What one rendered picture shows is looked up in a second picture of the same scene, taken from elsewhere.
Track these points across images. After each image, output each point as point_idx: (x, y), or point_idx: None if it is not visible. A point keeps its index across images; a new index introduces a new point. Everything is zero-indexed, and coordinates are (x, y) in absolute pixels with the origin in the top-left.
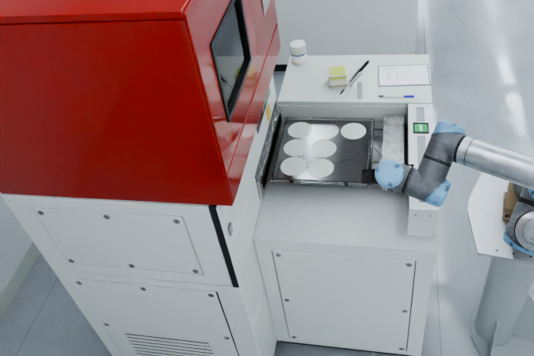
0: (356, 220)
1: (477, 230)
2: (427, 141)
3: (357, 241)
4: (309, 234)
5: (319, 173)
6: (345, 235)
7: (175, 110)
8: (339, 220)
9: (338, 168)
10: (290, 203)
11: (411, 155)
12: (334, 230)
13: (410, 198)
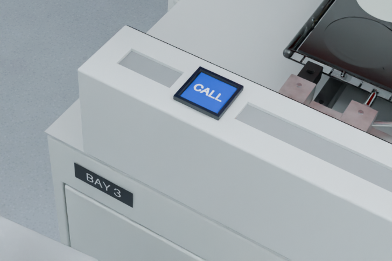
0: (225, 49)
1: (39, 247)
2: (365, 187)
3: (168, 29)
4: None
5: None
6: (195, 19)
7: None
8: (241, 27)
9: (376, 25)
10: None
11: (317, 116)
12: (218, 10)
13: (155, 41)
